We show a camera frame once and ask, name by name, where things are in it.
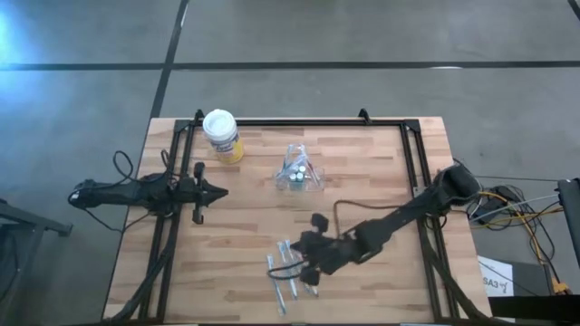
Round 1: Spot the black aluminium table frame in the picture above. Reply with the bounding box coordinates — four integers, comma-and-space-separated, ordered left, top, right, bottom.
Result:
106, 107, 495, 325

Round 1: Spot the orange white toothbrush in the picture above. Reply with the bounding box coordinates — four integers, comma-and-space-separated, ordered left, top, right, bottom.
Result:
299, 145, 320, 181

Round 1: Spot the clear acrylic organizer box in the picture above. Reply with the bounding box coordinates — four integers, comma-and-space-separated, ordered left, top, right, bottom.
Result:
270, 164, 327, 193

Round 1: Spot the black flat panel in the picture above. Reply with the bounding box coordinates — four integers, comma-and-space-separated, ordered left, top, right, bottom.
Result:
556, 177, 580, 269

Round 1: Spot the black flat board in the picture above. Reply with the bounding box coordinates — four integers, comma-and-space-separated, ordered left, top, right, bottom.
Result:
488, 293, 580, 325

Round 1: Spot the yellow white Lysol wipes canister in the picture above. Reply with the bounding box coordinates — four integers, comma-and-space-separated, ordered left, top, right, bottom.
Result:
201, 108, 246, 165

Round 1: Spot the black power brick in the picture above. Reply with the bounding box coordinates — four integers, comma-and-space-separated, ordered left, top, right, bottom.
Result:
473, 184, 522, 224

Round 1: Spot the dark metal stand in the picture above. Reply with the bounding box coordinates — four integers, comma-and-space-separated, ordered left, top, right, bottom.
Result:
0, 197, 74, 326

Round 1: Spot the yellow cable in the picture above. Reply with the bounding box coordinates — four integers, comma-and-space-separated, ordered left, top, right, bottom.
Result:
470, 189, 570, 295

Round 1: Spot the white paper label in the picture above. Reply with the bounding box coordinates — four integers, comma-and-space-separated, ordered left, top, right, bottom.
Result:
477, 254, 516, 299

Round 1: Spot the thin brown cable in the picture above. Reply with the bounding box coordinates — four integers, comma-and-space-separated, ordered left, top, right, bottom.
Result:
333, 198, 411, 239

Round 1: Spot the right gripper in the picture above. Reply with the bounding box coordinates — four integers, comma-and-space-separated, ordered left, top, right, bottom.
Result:
267, 213, 357, 287

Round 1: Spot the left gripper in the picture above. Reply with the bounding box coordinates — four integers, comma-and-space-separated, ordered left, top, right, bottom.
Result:
177, 160, 229, 225

